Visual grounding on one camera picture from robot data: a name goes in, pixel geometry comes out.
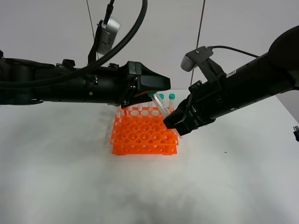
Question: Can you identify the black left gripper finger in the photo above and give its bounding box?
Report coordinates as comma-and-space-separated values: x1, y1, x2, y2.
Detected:
138, 64, 171, 93
120, 90, 155, 109

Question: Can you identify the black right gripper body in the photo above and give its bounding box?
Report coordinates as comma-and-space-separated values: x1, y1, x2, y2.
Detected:
177, 80, 224, 127

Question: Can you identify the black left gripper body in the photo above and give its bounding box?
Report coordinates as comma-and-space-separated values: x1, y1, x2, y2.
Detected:
86, 61, 141, 106

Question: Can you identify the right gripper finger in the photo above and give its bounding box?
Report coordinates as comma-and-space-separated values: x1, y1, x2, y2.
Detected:
174, 114, 201, 136
164, 109, 186, 129

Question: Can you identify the clear test tube teal cap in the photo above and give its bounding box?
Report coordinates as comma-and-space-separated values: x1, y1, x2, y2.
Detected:
147, 92, 182, 140

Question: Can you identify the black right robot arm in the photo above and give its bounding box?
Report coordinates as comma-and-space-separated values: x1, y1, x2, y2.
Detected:
164, 27, 299, 135

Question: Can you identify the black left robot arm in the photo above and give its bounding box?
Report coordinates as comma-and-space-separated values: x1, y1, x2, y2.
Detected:
0, 57, 171, 108

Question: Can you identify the teal cap tube front left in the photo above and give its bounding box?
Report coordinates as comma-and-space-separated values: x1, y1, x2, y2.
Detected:
116, 106, 123, 122

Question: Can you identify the orange test tube rack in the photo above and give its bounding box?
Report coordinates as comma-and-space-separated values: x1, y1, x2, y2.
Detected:
110, 106, 179, 155

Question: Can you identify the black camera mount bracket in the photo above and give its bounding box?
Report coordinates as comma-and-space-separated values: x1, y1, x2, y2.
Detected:
88, 20, 103, 65

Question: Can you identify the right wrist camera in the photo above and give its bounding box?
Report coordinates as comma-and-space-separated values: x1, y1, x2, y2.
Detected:
180, 46, 213, 72

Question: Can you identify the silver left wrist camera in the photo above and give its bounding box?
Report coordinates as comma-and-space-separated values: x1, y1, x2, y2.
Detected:
96, 16, 121, 55

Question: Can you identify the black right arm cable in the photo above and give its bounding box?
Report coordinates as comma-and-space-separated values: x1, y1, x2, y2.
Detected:
209, 45, 260, 58

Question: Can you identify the black left camera cable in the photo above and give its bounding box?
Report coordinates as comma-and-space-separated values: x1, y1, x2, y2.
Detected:
72, 0, 148, 73

